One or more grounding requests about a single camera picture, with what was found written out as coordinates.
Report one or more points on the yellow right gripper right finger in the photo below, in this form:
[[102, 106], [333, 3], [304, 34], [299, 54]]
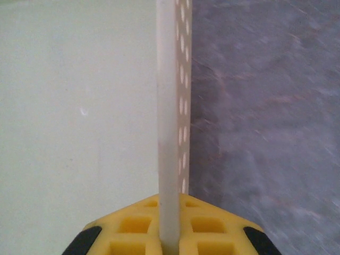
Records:
[[207, 225]]

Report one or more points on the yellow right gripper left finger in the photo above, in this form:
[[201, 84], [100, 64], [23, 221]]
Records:
[[132, 225]]

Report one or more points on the green plastic basket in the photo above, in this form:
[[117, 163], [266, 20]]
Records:
[[79, 79]]

